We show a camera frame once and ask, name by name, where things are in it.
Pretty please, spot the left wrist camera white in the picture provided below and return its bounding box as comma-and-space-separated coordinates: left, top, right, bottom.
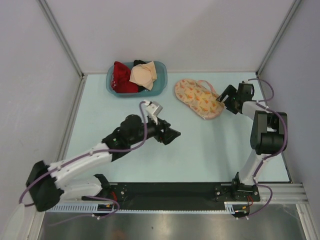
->
145, 101, 163, 125

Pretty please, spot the left aluminium frame post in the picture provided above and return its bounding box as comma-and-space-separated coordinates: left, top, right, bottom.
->
36, 0, 84, 79

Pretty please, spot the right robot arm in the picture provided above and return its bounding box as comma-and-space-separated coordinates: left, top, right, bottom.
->
217, 82, 288, 202

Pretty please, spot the red garment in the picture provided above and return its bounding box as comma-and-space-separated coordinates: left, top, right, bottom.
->
111, 61, 139, 94

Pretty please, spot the right aluminium frame post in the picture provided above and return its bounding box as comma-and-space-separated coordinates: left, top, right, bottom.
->
255, 0, 303, 78

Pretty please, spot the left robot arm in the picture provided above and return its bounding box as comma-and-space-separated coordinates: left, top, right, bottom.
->
25, 114, 181, 212

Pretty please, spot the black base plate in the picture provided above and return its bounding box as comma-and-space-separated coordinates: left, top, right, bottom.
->
96, 182, 261, 206

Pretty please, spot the black garment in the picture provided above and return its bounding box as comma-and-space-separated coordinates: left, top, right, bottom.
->
133, 60, 146, 67

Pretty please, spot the beige bra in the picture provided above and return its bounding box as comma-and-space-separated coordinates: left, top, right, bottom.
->
130, 61, 158, 91

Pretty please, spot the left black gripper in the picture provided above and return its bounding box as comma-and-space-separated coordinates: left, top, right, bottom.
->
128, 114, 180, 145

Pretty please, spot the aluminium frame post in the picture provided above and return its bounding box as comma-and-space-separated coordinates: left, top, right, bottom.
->
36, 0, 84, 79
255, 0, 303, 78

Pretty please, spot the teal plastic basket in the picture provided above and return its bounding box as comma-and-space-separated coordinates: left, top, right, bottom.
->
106, 61, 168, 98

